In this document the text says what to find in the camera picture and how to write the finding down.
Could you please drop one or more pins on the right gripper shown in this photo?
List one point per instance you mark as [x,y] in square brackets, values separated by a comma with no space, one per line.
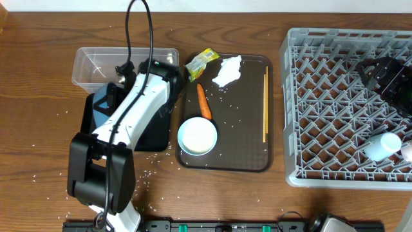
[374,73]

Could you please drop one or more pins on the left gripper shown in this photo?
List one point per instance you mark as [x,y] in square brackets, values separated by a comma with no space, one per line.
[105,105]

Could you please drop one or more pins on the dark blue plate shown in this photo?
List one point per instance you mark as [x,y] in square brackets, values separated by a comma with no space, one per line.
[101,109]

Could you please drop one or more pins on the light blue cup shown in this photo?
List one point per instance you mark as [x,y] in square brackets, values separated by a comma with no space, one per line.
[382,146]

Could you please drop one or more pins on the pink white cup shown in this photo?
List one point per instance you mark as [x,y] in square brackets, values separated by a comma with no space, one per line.
[406,151]

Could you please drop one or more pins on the green yellow snack wrapper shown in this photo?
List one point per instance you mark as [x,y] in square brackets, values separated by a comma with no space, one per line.
[199,63]

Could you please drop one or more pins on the white tissue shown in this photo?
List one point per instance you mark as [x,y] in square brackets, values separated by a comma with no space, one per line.
[229,71]

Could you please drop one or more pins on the long wooden chopstick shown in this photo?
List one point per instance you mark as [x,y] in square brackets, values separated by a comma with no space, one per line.
[266,100]

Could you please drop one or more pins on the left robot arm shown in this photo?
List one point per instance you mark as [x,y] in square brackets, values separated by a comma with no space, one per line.
[101,173]

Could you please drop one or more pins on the black waste tray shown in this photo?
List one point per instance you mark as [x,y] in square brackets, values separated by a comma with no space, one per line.
[155,137]

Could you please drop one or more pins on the grey dishwasher rack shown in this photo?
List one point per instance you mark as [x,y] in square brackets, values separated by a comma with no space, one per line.
[330,115]

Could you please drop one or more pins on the clear plastic bin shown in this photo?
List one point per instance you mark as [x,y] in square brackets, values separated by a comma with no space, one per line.
[95,66]

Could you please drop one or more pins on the light blue rice bowl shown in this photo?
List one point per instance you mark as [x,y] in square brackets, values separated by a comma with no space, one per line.
[197,136]

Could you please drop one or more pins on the orange carrot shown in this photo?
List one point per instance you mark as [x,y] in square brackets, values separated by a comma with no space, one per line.
[204,106]

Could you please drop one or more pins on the brown serving tray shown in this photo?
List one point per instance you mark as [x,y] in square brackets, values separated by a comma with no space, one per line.
[237,113]

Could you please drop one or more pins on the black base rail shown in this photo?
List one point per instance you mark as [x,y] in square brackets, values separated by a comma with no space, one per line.
[167,226]

